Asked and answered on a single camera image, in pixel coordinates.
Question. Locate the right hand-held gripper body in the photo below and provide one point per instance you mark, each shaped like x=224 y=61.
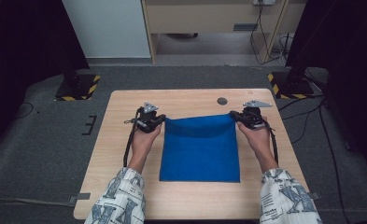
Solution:
x=253 y=118

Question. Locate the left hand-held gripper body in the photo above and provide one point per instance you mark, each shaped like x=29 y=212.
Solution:
x=147 y=119

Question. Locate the blue cloth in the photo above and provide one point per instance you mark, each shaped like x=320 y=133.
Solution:
x=200 y=152

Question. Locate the person's right hand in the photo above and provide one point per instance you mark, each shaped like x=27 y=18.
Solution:
x=259 y=140

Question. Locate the person's left hand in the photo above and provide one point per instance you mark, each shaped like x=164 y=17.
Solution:
x=143 y=143

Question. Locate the dark round table grommet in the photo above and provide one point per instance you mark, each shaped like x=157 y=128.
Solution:
x=222 y=101

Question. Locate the black stand base yellow stripes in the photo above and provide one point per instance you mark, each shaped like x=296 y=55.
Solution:
x=291 y=88
x=78 y=88

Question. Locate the grey tape piece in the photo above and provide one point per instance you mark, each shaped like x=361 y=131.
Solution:
x=83 y=196
x=315 y=195

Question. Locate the white panel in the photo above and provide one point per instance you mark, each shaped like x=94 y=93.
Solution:
x=106 y=28

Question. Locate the light wooden cabinet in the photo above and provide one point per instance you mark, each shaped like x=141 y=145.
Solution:
x=203 y=18

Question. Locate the black curtain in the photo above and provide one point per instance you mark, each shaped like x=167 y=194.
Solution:
x=349 y=62
x=22 y=46

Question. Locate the white power strip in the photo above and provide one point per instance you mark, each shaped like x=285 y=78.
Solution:
x=264 y=2

